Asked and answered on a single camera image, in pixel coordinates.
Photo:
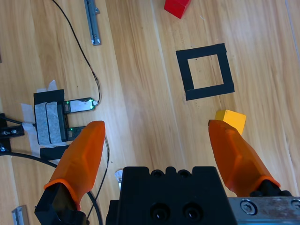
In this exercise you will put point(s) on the white masking tape piece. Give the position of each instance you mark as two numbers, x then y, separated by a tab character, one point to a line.
50	85
27	114

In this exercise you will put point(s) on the black taped USB hub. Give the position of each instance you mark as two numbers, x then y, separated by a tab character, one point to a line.
61	117

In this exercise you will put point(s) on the red wooden block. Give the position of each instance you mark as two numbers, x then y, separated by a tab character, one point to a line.
175	7

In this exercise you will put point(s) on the black metal bracket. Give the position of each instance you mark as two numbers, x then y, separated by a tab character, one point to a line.
14	132

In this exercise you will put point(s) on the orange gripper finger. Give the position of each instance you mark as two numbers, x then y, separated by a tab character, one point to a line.
236	159
77	159

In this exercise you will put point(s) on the yellow wooden block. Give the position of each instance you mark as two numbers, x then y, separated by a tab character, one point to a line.
232	118

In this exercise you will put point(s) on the black tape strip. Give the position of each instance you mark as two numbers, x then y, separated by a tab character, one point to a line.
52	152
48	96

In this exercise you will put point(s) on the black tape square outline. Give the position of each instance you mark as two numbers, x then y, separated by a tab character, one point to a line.
201	52

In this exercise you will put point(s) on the short aluminium rail piece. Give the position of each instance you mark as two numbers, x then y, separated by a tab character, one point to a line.
20	215

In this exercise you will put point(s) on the USB dongle with green light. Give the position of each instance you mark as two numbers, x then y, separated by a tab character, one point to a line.
79	104
72	133

